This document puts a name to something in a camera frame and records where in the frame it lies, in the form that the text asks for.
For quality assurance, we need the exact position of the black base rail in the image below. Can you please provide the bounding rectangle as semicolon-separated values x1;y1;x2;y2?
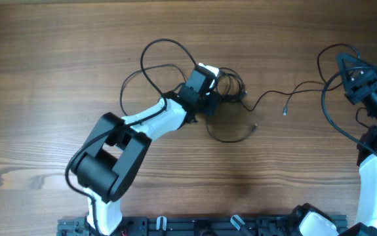
56;214;288;236

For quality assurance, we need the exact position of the thin black USB cable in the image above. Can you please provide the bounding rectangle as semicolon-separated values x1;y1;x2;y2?
240;43;363;116

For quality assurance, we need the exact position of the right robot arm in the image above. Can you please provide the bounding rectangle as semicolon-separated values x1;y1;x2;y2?
285;52;377;235

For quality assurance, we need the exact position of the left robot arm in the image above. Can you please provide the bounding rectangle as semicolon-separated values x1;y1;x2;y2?
66;64;220;235

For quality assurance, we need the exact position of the left camera cable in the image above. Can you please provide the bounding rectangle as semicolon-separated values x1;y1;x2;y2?
64;38;199;236

